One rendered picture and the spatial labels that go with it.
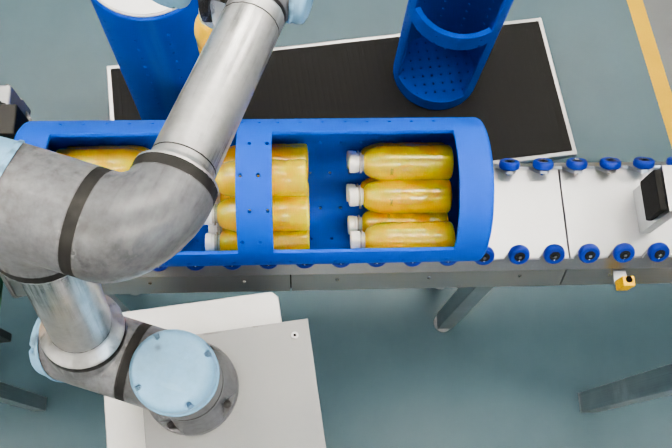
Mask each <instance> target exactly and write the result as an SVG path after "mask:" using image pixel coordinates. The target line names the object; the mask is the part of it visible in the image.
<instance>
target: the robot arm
mask: <svg viewBox="0 0 672 448"><path fill-rule="evenodd" d="M152 1H154V2H155V3H157V4H159V5H162V6H164V7H168V8H172V9H174V8H178V9H182V8H185V7H187V6H188V5H189V4H190V2H191V0H152ZM313 1H314V0H198V7H199V13H200V17H201V19H202V21H203V22H204V23H205V24H206V25H207V26H208V27H209V28H211V29H213V30H212V32H211V34H210V36H209V38H208V40H207V42H206V43H205V45H204V47H203V49H202V51H201V53H200V55H199V57H198V59H197V61H196V63H195V65H194V67H193V69H192V71H191V73H190V75H189V76H188V78H187V80H186V82H185V84H184V86H183V88H182V90H181V92H180V94H179V96H178V98H177V100H176V102H175V104H174V106H173V107H172V109H171V111H170V113H169V115H168V117H167V119H166V121H165V123H164V125H163V127H162V129H161V131H160V133H159V135H158V137H157V139H156V140H155V142H154V144H153V146H152V148H151V150H146V151H143V152H141V153H139V154H138V155H137V156H136V158H135V159H134V161H133V163H132V165H131V167H130V169H129V170H128V171H125V172H118V171H115V170H111V169H108V168H105V167H102V166H99V165H95V164H92V163H89V162H86V161H82V160H79V159H76V158H73V157H69V156H66V155H63V154H60V153H56V152H53V151H50V150H47V149H43V148H40V147H37V146H34V145H30V144H27V143H25V141H24V140H18V141H17V140H13V139H9V138H5V137H1V136H0V273H1V274H3V275H4V276H5V277H7V278H9V279H11V280H13V281H16V282H19V283H20V284H21V286H22V287H23V289H24V291H25V293H26V295H27V297H28V298H29V300H30V302H31V304H32V306H33V308H34V310H35V311H36V313H37V315H38V318H37V320H36V322H35V325H34V327H33V330H32V333H31V337H30V343H29V345H30V346H31V349H30V350H29V357H30V362H31V364H32V366H33V368H34V369H35V370H36V371H37V372H38V373H39V374H41V375H44V376H46V377H47V378H49V379H51V380H53V381H56V382H64V383H67V384H70V385H73V386H76V387H79V388H83V389H86V390H89V391H92V392H95V393H98V394H101V395H104V396H107V397H110V398H113V399H117V400H120V401H123V402H126V403H129V404H132V405H135V406H138V407H141V408H144V409H147V410H149V412H150V414H151V415H152V417H153V418H154V419H155V420H156V422H157V423H158V424H160V425H161V426H162V427H163V428H165V429H167V430H168V431H171V432H173V433H175V434H179V435H184V436H196V435H201V434H205V433H207V432H210V431H212V430H214V429H215V428H217V427H218V426H220V425H221V424H222V423H223V422H224V421H225V420H226V419H227V418H228V416H229V415H230V414H231V412H232V410H233V408H234V406H235V404H236V401H237V397H238V390H239V383H238V376H237V373H236V370H235V368H234V365H233V364H232V362H231V360H230V359H229V358H228V356H227V355H226V354H225V353H224V352H223V351H222V350H220V349H219V348H218V347H216V346H214V345H212V344H210V343H207V342H205V341H204V340H203V339H202V338H200V337H199V336H197V335H195V334H193V333H191V332H188V331H185V330H179V329H169V330H167V329H164V328H161V327H158V326H154V325H151V324H148V323H145V322H141V321H138V320H135V319H132V318H129V317H126V316H123V313H122V311H121V309H120V307H119V306H118V304H117V303H116V302H115V301H114V300H113V299H112V298H110V297H109V296H107V295H105V294H104V292H103V289H102V286H101V284H107V283H117V282H123V281H127V280H131V279H134V278H136V277H139V276H142V275H144V274H146V273H148V272H150V271H152V270H154V269H155V268H157V267H159V266H160V265H162V264H163V263H165V262H166V261H168V260H169V259H171V258H172V257H173V256H175V255H176V254H177V253H178V252H180V251H181V250H182V249H183V248H184V247H185V246H186V245H187V244H188V243H189V242H190V241H191V240H192V239H193V238H194V237H195V236H196V234H197V233H198V232H199V230H200V229H201V228H202V226H203V225H204V223H205V222H206V220H207V218H208V217H209V215H210V212H211V210H212V208H213V206H214V204H215V201H216V199H217V197H218V194H219V189H218V185H217V183H216V181H215V178H216V176H217V174H218V172H219V170H220V167H221V165H222V163H223V161H224V158H225V156H226V154H227V152H228V149H229V147H230V145H231V143H232V140H233V138H234V136H235V134H236V131H237V129H238V127H239V125H240V122H241V120H242V118H243V116H244V113H245V111H246V109H247V107H248V105H249V102H250V100H251V98H252V96H253V93H254V91H255V89H256V87H257V84H258V82H259V80H260V78H261V75H262V73H263V71H264V69H265V66H266V64H267V62H268V60H269V57H270V55H271V53H272V51H273V49H274V46H275V44H276V42H277V40H278V37H279V35H280V33H281V31H282V28H283V26H284V24H285V22H286V23H288V24H290V23H294V24H302V23H304V22H305V20H306V19H307V17H308V15H309V13H310V10H311V7H312V4H313ZM225 4H226V5H225ZM213 6H214V9H213Z"/></svg>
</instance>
